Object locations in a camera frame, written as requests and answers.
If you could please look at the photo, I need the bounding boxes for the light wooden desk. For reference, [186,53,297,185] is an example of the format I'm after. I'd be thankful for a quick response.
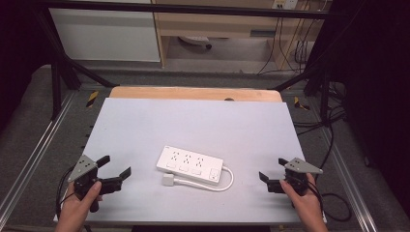
[151,0,320,69]

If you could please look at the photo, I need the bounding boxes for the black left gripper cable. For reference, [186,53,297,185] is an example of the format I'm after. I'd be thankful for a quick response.
[54,165,77,222]

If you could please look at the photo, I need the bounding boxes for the person's left hand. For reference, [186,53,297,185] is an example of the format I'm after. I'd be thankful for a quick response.
[55,180,103,227]

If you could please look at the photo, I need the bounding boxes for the black metal frame bar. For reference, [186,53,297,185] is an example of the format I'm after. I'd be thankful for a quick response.
[38,0,333,19]

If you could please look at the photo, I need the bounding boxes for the white power strip cable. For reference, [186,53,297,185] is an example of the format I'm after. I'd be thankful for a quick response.
[173,165,235,193]

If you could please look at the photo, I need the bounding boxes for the white power strip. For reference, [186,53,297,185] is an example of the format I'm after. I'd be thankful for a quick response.
[156,145,224,187]

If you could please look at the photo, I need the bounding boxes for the black floor cables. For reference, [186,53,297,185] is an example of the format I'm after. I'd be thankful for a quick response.
[291,80,351,136]

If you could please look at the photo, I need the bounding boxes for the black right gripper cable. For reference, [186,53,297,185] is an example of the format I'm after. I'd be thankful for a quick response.
[307,124,353,223]

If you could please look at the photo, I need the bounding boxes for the white table mat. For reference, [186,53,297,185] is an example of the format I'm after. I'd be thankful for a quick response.
[52,97,328,225]

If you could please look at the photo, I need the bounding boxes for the black metal stand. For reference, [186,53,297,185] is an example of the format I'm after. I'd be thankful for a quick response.
[272,6,347,125]
[33,8,121,122]

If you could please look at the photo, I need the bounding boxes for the white wall socket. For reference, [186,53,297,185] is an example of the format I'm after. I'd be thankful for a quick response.
[271,0,299,11]

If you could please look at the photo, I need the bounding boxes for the white cabinet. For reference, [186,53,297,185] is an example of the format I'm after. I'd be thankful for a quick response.
[47,0,161,63]

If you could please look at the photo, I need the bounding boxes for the aluminium rail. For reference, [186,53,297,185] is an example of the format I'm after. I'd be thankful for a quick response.
[317,127,379,232]
[0,91,76,223]

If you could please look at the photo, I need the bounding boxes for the white plug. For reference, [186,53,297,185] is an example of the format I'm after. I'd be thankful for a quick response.
[161,173,177,188]

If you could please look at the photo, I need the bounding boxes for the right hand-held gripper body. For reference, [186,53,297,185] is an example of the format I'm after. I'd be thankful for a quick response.
[283,157,324,197]

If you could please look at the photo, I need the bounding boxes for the yellow black striped tape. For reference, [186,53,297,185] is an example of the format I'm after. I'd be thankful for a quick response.
[293,96,311,111]
[85,90,100,108]

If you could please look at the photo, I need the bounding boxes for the bundle of black hanging cables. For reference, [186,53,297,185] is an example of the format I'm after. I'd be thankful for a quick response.
[255,13,318,76]

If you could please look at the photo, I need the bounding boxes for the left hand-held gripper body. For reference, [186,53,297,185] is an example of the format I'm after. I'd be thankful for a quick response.
[67,154,105,214]

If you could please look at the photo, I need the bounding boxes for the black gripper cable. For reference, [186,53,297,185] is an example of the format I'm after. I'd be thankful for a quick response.
[54,165,77,222]
[307,124,353,223]

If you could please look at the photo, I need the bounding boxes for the white device with black wheel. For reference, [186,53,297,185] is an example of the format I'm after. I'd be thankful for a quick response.
[177,35,214,50]

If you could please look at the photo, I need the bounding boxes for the person's right hand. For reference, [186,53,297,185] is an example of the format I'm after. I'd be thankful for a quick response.
[278,173,325,227]

